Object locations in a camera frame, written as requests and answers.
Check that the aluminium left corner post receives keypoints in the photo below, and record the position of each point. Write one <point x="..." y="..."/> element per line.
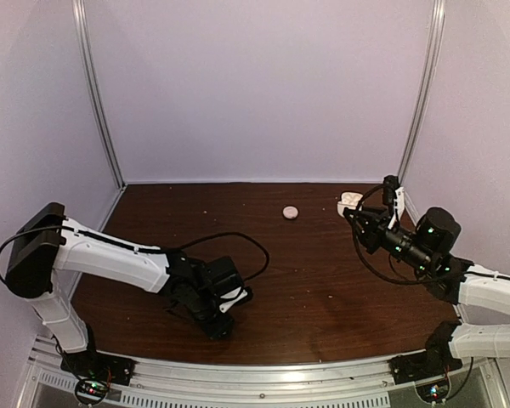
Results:
<point x="96" y="102"/>

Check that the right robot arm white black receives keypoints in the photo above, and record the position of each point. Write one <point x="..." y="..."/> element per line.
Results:
<point x="458" y="281"/>

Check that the right base circuit board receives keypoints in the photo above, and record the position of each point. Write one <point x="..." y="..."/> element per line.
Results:
<point x="433" y="392"/>

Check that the left base circuit board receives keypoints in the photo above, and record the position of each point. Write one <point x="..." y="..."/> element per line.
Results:
<point x="89" y="391"/>

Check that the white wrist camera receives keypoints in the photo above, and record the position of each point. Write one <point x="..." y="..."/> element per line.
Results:
<point x="393" y="197"/>
<point x="233" y="298"/>

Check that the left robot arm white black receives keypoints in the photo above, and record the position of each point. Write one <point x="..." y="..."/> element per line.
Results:
<point x="51" y="242"/>

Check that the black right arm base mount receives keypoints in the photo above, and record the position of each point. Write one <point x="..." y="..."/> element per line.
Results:
<point x="408" y="368"/>

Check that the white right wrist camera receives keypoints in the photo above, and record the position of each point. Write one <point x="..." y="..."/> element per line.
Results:
<point x="393" y="197"/>

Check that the base circuit board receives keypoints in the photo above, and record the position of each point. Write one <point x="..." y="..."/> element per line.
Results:
<point x="89" y="391"/>
<point x="433" y="392"/>

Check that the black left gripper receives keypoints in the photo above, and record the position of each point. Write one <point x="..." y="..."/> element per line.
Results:
<point x="215" y="330"/>

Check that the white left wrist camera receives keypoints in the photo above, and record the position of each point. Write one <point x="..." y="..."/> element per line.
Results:
<point x="233" y="298"/>

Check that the aluminium right corner post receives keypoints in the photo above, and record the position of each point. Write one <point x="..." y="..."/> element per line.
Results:
<point x="434" y="43"/>

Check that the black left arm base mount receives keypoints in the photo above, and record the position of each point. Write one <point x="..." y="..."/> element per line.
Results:
<point x="91" y="364"/>

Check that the white earbud case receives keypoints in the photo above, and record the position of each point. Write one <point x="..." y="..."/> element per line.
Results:
<point x="348" y="200"/>

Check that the aluminium front rail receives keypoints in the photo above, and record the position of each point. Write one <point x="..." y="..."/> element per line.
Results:
<point x="357" y="383"/>

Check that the pink earbud case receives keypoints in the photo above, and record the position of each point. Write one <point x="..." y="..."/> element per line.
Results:
<point x="290" y="212"/>

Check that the aluminium corner post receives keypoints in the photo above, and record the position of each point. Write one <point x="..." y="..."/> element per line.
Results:
<point x="434" y="43"/>
<point x="96" y="102"/>

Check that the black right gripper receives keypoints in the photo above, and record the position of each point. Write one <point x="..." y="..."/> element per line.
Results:
<point x="374" y="229"/>

